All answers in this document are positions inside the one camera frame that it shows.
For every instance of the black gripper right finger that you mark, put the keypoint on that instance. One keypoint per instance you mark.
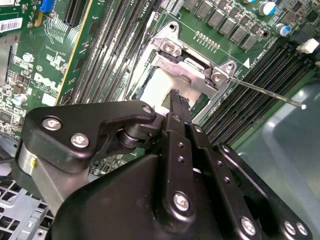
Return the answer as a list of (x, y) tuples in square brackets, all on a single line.
[(220, 175)]

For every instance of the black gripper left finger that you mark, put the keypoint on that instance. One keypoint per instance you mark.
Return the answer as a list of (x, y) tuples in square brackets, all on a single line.
[(82, 125)]

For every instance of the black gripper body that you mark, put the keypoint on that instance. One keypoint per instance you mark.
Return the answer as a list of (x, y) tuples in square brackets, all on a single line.
[(112, 205)]

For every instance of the silver CPU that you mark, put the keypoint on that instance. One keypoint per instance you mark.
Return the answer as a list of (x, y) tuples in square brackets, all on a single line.
[(160, 85)]

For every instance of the thin metal locking lever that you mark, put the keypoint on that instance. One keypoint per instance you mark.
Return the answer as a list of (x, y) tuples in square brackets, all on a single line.
[(265, 92)]

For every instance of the metal socket cover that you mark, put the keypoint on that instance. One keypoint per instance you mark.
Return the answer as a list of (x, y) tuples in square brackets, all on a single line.
[(185, 71)]

